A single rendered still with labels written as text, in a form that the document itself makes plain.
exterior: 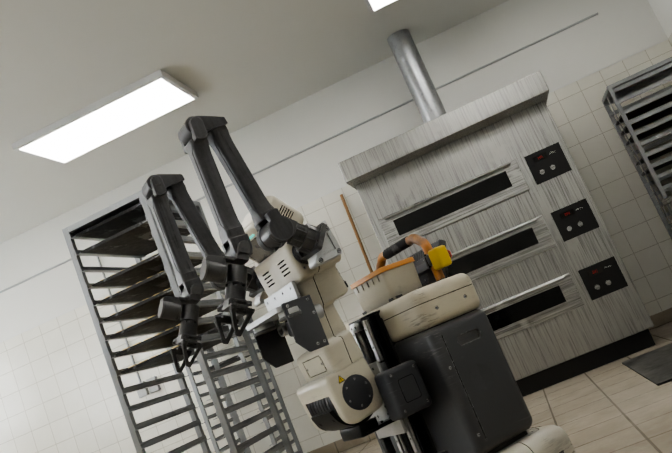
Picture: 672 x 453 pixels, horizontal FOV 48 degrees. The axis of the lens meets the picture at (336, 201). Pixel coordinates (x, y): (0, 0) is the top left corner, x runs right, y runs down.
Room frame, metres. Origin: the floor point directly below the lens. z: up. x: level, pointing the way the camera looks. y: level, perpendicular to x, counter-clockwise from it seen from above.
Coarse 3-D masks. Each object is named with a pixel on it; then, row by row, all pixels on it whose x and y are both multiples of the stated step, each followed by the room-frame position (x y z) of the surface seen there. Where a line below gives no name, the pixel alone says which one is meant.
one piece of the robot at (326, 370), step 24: (264, 264) 2.41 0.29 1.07; (288, 264) 2.30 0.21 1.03; (264, 288) 2.48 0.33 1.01; (312, 288) 2.35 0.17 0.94; (336, 288) 2.39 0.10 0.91; (336, 312) 2.39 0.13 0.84; (336, 336) 2.36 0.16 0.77; (312, 360) 2.38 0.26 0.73; (336, 360) 2.31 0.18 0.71; (360, 360) 2.35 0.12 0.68; (312, 384) 2.36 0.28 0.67; (336, 384) 2.29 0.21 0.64; (360, 384) 2.33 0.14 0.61; (336, 408) 2.30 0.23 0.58; (360, 408) 2.31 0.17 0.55
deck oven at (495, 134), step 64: (448, 128) 5.22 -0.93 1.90; (512, 128) 5.37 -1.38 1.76; (384, 192) 5.53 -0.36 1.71; (448, 192) 5.44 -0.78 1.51; (512, 192) 5.38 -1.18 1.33; (576, 192) 5.34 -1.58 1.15; (512, 256) 5.41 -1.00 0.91; (576, 256) 5.37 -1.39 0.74; (512, 320) 5.43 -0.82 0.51; (576, 320) 5.40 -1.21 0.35; (640, 320) 5.34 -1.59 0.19
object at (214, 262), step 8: (240, 248) 2.05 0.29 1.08; (248, 248) 2.06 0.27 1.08; (208, 256) 2.03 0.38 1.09; (216, 256) 2.04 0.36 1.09; (224, 256) 2.04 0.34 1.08; (240, 256) 2.05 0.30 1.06; (248, 256) 2.06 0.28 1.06; (208, 264) 2.01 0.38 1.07; (216, 264) 2.02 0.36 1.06; (224, 264) 2.04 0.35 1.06; (240, 264) 2.09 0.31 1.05; (200, 272) 2.05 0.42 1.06; (208, 272) 2.01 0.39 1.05; (216, 272) 2.02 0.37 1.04; (224, 272) 2.03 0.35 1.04; (208, 280) 2.03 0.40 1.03; (216, 280) 2.03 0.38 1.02
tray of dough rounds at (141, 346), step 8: (176, 328) 3.59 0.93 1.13; (200, 328) 3.94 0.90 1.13; (208, 328) 4.09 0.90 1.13; (160, 336) 3.61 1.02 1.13; (168, 336) 3.72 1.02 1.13; (176, 336) 3.85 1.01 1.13; (136, 344) 3.63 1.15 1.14; (144, 344) 3.64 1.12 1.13; (152, 344) 3.77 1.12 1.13; (160, 344) 3.91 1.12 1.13; (168, 344) 4.06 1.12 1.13; (120, 352) 3.65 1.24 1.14; (128, 352) 3.69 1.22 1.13
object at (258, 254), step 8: (272, 200) 2.31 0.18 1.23; (280, 200) 2.33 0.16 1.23; (280, 208) 2.33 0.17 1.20; (288, 208) 2.33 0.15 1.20; (248, 216) 2.39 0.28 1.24; (288, 216) 2.34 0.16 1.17; (296, 216) 2.34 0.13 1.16; (248, 224) 2.32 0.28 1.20; (248, 232) 2.30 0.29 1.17; (256, 232) 2.28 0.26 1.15; (256, 240) 2.33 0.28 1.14; (256, 248) 2.38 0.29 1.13; (256, 256) 2.43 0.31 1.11; (264, 256) 2.41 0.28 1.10
